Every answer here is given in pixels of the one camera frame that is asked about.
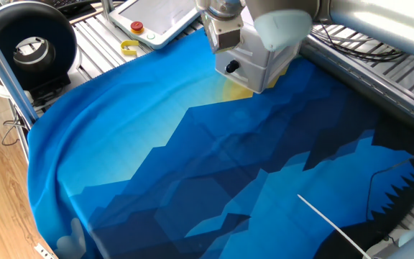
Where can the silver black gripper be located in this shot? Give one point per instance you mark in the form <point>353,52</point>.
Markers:
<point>226,37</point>

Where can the grey drawer with white knob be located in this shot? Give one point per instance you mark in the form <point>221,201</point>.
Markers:
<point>253,54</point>

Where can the white plastic drawer cabinet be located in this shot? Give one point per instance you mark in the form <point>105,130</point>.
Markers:
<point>282,61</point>

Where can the silver force torque sensor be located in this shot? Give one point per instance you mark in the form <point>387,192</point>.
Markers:
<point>225,9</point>

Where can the white teach pendant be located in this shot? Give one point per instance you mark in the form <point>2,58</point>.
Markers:
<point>149,18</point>

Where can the yellow plastic clip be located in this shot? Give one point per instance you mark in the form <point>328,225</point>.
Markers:
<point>124,46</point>

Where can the blue mountain print cloth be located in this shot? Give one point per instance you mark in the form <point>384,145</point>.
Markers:
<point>156,144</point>

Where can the black keyboard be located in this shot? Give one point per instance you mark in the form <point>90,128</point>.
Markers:
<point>67,4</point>

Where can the white zip tie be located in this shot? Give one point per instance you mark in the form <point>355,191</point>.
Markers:
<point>332,225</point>

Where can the thin silver post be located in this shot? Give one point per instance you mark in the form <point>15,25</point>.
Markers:
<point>107,9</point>

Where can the aluminium profile rail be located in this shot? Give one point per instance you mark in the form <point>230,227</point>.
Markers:
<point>372,90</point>

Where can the aluminium frame post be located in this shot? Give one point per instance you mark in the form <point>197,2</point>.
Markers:
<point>5,72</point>

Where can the white table corner bracket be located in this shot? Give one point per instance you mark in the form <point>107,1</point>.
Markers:
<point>45,252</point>

